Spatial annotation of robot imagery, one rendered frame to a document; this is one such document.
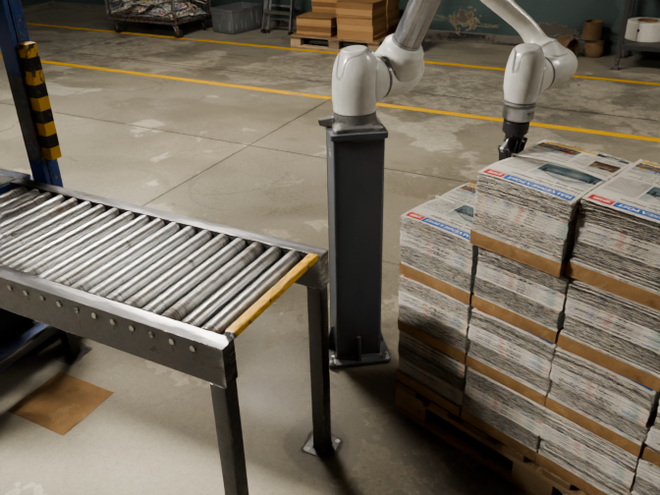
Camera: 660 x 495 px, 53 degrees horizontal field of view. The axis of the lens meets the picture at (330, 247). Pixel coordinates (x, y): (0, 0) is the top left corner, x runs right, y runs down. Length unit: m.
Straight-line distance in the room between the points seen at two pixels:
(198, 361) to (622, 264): 1.08
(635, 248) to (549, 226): 0.22
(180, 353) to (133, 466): 0.88
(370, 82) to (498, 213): 0.72
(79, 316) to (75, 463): 0.81
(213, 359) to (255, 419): 0.97
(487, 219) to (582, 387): 0.54
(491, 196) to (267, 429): 1.23
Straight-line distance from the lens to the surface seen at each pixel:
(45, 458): 2.67
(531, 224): 1.86
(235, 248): 2.06
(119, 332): 1.85
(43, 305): 2.03
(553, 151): 2.09
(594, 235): 1.81
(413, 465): 2.43
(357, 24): 8.17
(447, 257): 2.10
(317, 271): 2.00
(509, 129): 2.02
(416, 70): 2.49
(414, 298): 2.26
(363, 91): 2.34
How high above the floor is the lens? 1.77
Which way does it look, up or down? 29 degrees down
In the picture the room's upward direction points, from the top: 1 degrees counter-clockwise
